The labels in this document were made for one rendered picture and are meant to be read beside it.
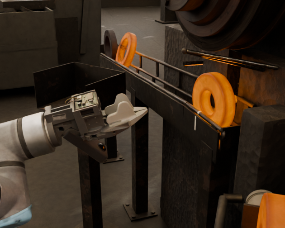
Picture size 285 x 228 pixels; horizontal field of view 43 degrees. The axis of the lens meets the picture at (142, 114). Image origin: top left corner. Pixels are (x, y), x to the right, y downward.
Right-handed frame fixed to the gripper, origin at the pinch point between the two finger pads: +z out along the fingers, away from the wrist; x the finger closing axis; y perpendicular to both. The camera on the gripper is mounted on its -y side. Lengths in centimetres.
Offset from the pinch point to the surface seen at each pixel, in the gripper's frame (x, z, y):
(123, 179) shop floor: 82, -13, -90
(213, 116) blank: 7.4, 18.2, -11.3
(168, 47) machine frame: 55, 19, -10
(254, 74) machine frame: 5.1, 28.5, -1.1
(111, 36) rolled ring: 111, 1, -21
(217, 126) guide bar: 1.0, 16.8, -9.9
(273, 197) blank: -35.4, 12.1, 4.3
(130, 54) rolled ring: 88, 6, -23
